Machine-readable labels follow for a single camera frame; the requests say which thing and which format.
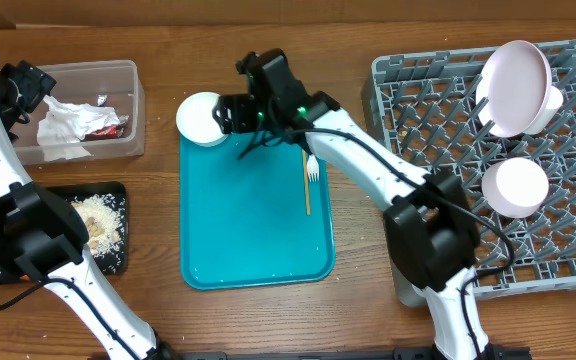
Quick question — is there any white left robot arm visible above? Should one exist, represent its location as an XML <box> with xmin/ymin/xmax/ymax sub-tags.
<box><xmin>0</xmin><ymin>63</ymin><xmax>174</xmax><ymax>359</ymax></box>

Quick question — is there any black food waste tray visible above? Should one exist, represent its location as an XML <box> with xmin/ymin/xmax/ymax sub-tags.
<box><xmin>0</xmin><ymin>182</ymin><xmax>127</xmax><ymax>285</ymax></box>

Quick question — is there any clear plastic bin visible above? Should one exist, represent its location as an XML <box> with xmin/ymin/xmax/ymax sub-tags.
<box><xmin>12</xmin><ymin>60</ymin><xmax>146</xmax><ymax>165</ymax></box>

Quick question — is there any small white napkin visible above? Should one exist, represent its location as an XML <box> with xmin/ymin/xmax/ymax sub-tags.
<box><xmin>41</xmin><ymin>144</ymin><xmax>91</xmax><ymax>162</ymax></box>

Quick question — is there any wooden chopstick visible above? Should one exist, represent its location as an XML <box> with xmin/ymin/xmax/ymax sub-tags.
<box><xmin>301</xmin><ymin>149</ymin><xmax>311</xmax><ymax>216</ymax></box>

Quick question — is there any red snack wrapper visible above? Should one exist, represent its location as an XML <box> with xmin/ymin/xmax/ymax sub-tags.
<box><xmin>84</xmin><ymin>94</ymin><xmax>130</xmax><ymax>141</ymax></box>

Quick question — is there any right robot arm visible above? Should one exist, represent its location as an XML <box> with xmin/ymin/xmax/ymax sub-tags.
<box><xmin>212</xmin><ymin>49</ymin><xmax>530</xmax><ymax>359</ymax></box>

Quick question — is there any pink plate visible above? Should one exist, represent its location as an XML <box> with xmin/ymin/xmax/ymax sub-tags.
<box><xmin>475</xmin><ymin>40</ymin><xmax>554</xmax><ymax>138</ymax></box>

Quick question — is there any grey dishwasher rack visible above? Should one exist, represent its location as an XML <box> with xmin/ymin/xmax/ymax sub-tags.
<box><xmin>362</xmin><ymin>40</ymin><xmax>576</xmax><ymax>299</ymax></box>

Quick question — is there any teal serving tray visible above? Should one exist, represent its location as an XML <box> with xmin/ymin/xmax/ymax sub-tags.
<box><xmin>180</xmin><ymin>135</ymin><xmax>336</xmax><ymax>290</ymax></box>

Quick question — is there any pink bowl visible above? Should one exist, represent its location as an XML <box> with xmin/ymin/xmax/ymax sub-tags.
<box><xmin>482</xmin><ymin>157</ymin><xmax>549</xmax><ymax>218</ymax></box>

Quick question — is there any rice and peanuts pile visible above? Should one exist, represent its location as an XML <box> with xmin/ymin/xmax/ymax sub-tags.
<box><xmin>71</xmin><ymin>194</ymin><xmax>124</xmax><ymax>257</ymax></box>

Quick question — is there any cream white bowl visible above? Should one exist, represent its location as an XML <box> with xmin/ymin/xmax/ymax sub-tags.
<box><xmin>176</xmin><ymin>92</ymin><xmax>227</xmax><ymax>147</ymax></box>

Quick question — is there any white paper cup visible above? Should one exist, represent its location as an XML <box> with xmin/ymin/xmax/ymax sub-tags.
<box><xmin>524</xmin><ymin>86</ymin><xmax>564</xmax><ymax>135</ymax></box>

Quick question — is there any white plastic fork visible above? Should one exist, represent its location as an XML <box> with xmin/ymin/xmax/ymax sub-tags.
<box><xmin>306</xmin><ymin>155</ymin><xmax>320</xmax><ymax>182</ymax></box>

